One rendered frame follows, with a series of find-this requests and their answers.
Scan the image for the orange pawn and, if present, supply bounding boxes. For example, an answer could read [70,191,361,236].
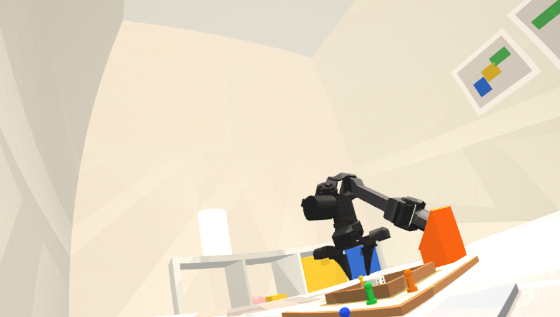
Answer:
[404,269,418,293]

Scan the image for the white die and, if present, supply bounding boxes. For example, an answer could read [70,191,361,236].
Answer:
[367,276,385,286]

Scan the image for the green pawn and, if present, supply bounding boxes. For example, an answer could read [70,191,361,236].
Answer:
[364,282,377,306]

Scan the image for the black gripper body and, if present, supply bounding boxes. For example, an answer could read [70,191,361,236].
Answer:
[313,214,391,260]

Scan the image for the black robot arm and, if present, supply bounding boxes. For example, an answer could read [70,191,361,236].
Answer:
[300,172,430,250]

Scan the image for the blue game pawn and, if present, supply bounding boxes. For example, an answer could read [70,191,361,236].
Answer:
[339,307,350,317]

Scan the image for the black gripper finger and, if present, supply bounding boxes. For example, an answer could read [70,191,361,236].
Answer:
[361,244,378,276]
[329,254,352,281]

